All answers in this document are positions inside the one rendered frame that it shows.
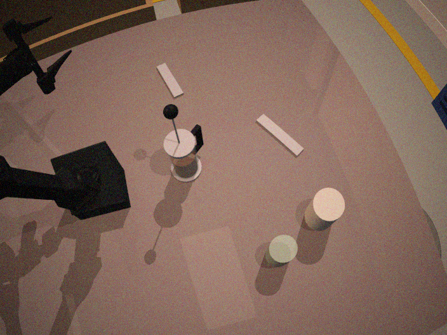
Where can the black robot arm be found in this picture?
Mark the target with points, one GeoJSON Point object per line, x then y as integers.
{"type": "Point", "coordinates": [69, 188]}

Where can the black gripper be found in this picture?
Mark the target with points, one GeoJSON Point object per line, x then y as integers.
{"type": "Point", "coordinates": [18, 65]}

